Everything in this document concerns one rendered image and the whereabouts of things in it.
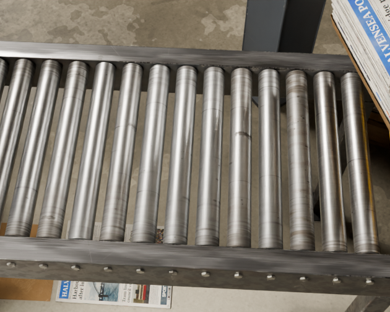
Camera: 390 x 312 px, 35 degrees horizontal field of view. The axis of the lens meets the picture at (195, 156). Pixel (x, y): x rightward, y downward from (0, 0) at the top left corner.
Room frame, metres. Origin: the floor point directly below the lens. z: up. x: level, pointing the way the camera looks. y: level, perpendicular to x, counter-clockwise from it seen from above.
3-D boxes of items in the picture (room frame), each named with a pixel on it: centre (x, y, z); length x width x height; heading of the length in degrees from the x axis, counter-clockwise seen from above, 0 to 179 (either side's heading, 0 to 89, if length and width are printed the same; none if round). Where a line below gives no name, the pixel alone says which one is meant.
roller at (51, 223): (0.69, 0.29, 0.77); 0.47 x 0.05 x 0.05; 177
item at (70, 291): (0.69, 0.26, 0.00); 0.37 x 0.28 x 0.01; 87
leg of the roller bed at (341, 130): (0.90, -0.43, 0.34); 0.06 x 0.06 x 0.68; 87
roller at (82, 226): (0.69, 0.22, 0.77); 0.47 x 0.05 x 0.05; 177
